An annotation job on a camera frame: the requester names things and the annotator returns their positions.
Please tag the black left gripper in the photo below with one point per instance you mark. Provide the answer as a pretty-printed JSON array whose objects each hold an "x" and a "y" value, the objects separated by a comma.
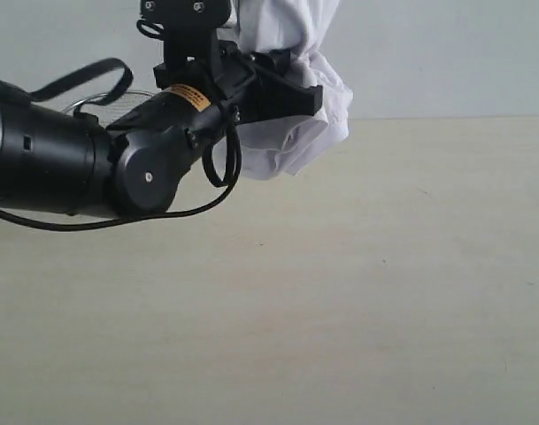
[{"x": 207, "y": 83}]

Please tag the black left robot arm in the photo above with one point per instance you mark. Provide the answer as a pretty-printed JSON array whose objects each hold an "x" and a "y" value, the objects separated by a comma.
[{"x": 70, "y": 163}]

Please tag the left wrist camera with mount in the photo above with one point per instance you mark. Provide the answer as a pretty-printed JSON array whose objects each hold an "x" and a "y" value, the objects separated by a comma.
[{"x": 187, "y": 28}]

